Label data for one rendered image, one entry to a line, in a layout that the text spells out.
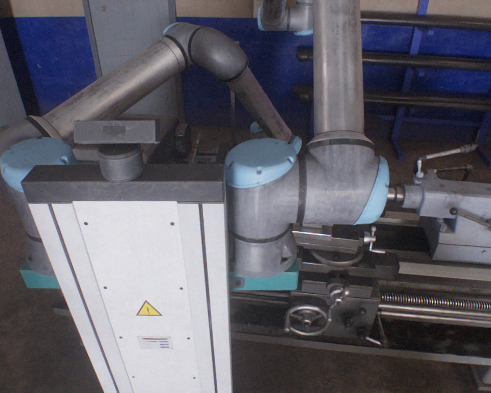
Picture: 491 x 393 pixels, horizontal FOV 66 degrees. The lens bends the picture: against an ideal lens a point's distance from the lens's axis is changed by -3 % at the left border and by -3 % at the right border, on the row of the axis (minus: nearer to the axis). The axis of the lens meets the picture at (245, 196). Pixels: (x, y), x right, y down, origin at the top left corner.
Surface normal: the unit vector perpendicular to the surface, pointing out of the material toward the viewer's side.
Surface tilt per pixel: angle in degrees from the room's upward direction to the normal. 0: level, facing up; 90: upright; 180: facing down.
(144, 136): 61
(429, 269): 36
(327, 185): 52
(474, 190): 0
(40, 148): 5
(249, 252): 70
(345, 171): 47
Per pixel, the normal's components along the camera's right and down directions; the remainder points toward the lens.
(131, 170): 0.67, 0.42
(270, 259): 0.26, 0.23
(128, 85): 0.61, 0.10
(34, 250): -0.42, 0.19
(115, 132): 0.00, 0.10
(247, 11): -0.14, 0.56
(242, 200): -0.47, 0.50
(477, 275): -0.08, -0.34
